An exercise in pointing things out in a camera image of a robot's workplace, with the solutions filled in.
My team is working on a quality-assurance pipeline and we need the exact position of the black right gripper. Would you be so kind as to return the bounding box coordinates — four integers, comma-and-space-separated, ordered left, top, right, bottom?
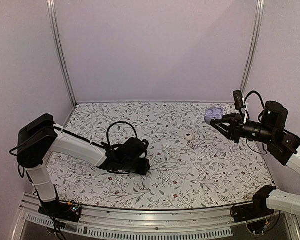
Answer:
211, 112, 276, 144

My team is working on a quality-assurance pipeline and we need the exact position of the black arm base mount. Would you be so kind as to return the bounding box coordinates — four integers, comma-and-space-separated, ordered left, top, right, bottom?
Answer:
230, 185, 277, 223

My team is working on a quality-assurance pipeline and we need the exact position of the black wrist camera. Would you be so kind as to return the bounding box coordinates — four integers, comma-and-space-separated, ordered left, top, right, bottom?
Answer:
233, 90, 248, 124

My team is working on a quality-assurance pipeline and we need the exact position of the right aluminium corner post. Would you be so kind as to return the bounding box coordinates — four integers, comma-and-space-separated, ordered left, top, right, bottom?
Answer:
240, 0, 265, 94

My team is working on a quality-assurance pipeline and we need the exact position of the purple earbud charging case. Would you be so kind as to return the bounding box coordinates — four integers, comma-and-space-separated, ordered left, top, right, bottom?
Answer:
204, 107, 224, 125

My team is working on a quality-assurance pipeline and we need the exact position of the aluminium corner post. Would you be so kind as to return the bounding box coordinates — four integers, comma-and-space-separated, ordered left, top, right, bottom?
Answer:
46, 0, 78, 107
240, 0, 265, 94

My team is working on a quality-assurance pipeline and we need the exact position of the white earbud charging case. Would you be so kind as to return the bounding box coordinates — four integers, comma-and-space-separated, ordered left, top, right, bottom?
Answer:
184, 132, 194, 141

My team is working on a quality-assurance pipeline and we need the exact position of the floral patterned table mat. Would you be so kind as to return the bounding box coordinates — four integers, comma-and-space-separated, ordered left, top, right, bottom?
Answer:
47, 102, 274, 210

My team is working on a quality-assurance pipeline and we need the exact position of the left aluminium corner post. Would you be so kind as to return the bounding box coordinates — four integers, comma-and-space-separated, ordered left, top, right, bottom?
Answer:
46, 0, 78, 107

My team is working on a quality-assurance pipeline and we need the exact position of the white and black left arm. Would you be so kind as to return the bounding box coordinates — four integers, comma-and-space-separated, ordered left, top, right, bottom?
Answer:
9, 113, 150, 217

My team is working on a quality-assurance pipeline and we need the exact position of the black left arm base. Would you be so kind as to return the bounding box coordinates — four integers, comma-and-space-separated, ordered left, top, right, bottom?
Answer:
37, 186, 82, 223

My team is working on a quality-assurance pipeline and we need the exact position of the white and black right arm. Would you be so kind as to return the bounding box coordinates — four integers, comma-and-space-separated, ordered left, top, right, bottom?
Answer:
205, 101, 300, 222

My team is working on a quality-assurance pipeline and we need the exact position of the aluminium frame rail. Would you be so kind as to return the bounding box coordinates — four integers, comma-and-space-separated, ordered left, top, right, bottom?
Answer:
11, 193, 300, 240

